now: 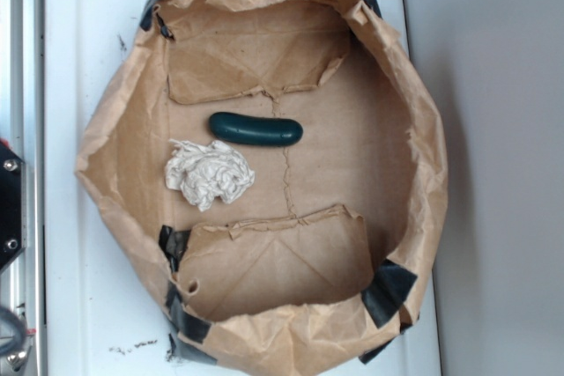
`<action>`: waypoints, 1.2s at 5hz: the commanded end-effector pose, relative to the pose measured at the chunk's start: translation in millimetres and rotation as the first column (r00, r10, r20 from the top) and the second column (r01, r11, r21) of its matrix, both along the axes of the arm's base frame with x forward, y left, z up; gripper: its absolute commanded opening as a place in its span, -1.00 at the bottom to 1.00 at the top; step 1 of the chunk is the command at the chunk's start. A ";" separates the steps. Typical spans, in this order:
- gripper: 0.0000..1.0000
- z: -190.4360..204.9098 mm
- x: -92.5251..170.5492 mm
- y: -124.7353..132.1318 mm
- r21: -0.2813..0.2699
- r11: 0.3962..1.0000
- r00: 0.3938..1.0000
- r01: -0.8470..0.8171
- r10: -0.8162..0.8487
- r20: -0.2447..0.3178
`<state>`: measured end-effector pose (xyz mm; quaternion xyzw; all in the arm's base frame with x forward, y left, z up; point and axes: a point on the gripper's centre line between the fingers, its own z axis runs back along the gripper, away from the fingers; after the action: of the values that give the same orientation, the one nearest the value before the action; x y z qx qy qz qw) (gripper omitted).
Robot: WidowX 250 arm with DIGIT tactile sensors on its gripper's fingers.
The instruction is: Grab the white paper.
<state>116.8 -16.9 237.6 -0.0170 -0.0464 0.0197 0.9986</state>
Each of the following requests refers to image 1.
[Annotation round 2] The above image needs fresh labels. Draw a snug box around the white paper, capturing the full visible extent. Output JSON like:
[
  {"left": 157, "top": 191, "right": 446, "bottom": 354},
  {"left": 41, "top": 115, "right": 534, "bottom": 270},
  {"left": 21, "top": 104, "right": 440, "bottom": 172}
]
[{"left": 165, "top": 139, "right": 256, "bottom": 212}]

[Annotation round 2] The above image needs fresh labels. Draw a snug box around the aluminium frame rail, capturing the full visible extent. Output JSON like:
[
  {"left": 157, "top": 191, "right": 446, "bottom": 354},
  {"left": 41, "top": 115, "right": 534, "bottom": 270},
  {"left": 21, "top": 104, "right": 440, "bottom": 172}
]
[{"left": 1, "top": 0, "right": 47, "bottom": 375}]

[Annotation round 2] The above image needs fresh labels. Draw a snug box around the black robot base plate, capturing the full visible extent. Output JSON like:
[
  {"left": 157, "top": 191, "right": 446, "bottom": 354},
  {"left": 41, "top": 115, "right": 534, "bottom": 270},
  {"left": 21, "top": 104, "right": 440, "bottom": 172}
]
[{"left": 1, "top": 138, "right": 26, "bottom": 273}]

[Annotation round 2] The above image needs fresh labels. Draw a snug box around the black tape inner left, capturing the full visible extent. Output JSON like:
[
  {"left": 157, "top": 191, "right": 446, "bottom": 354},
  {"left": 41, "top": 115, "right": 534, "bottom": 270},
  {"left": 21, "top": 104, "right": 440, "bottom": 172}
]
[{"left": 159, "top": 225, "right": 191, "bottom": 273}]

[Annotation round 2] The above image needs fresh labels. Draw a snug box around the grey braided cable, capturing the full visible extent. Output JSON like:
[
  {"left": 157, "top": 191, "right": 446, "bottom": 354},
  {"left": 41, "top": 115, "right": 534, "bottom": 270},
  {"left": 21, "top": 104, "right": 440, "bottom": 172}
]
[{"left": 0, "top": 305, "right": 27, "bottom": 358}]

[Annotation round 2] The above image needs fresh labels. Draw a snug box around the black tape bottom left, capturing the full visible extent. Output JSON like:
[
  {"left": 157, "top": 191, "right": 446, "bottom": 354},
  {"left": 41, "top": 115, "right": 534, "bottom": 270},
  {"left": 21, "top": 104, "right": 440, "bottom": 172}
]
[{"left": 165, "top": 283, "right": 218, "bottom": 365}]

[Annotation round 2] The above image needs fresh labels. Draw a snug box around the dark green toy cucumber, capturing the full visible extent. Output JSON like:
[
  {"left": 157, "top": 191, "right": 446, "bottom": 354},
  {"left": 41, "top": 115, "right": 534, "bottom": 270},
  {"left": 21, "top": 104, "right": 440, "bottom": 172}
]
[{"left": 209, "top": 112, "right": 304, "bottom": 147}]

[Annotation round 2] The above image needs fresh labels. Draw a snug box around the black tape bottom right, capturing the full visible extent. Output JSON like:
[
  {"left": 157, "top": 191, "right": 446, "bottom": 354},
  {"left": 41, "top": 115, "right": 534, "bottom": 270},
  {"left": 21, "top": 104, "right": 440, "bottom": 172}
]
[{"left": 360, "top": 259, "right": 418, "bottom": 328}]

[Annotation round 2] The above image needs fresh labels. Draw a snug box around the brown paper bag tray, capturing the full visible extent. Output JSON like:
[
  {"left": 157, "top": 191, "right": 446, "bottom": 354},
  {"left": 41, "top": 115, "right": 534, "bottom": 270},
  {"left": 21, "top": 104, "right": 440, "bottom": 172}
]
[{"left": 76, "top": 0, "right": 448, "bottom": 375}]

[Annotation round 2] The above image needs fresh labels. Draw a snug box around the black tape top right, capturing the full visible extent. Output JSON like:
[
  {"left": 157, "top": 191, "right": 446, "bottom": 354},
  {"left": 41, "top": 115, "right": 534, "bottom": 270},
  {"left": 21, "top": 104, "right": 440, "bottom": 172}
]
[{"left": 363, "top": 0, "right": 382, "bottom": 18}]

